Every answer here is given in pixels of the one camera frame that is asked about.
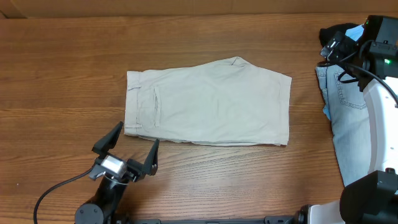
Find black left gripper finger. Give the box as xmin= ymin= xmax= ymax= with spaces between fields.
xmin=142 ymin=139 xmax=160 ymax=175
xmin=92 ymin=121 xmax=124 ymax=159

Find beige khaki shorts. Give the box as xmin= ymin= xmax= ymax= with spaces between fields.
xmin=124 ymin=57 xmax=292 ymax=146

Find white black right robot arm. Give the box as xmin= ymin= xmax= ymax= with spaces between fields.
xmin=290 ymin=15 xmax=397 ymax=223

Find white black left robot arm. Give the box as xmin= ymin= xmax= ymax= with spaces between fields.
xmin=75 ymin=121 xmax=160 ymax=224

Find light blue denim jeans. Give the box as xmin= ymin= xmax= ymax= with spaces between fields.
xmin=315 ymin=65 xmax=371 ymax=186

